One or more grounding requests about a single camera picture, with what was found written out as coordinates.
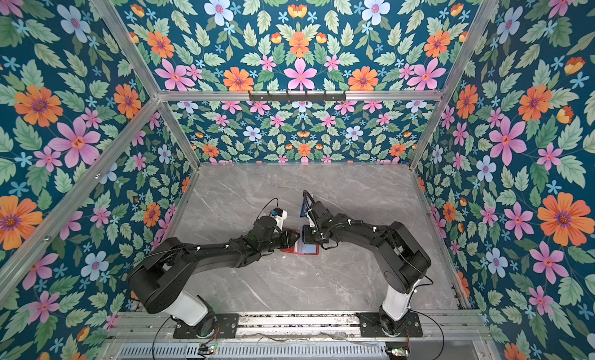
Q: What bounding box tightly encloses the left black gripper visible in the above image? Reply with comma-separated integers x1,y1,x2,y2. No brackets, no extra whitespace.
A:
257,229,302,255

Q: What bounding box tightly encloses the red card holder wallet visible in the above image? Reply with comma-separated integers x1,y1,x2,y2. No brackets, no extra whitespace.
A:
280,229,319,256

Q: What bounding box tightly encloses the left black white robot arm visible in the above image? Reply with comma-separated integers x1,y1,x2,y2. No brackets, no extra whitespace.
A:
128,216,301,338

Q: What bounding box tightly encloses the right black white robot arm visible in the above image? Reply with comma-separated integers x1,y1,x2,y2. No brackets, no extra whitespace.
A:
301,200,432,337

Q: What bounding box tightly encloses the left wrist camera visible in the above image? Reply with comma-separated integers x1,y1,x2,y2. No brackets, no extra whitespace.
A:
270,208,288,230

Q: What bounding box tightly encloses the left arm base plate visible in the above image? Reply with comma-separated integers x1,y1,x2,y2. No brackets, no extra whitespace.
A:
173,313,240,339

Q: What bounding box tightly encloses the white perforated cable tray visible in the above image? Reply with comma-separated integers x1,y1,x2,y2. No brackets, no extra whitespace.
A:
116,342,388,359

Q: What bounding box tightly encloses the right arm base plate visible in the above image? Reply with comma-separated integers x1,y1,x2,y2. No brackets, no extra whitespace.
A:
356,312,423,338

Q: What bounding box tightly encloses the black hook rail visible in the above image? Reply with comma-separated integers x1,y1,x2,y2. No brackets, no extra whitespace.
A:
248,91,347,103

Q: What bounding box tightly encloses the aluminium front rail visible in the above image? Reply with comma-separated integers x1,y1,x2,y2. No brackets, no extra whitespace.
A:
107,310,492,341

